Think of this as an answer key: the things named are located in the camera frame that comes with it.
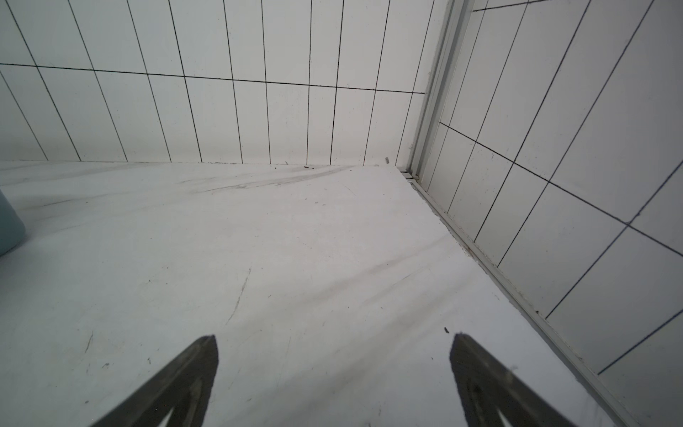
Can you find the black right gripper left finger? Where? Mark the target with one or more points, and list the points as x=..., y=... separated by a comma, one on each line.
x=179, y=393

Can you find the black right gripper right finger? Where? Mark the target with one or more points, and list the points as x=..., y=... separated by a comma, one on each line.
x=491, y=395

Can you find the teal ceramic cup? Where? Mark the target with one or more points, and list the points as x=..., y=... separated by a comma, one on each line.
x=12, y=228

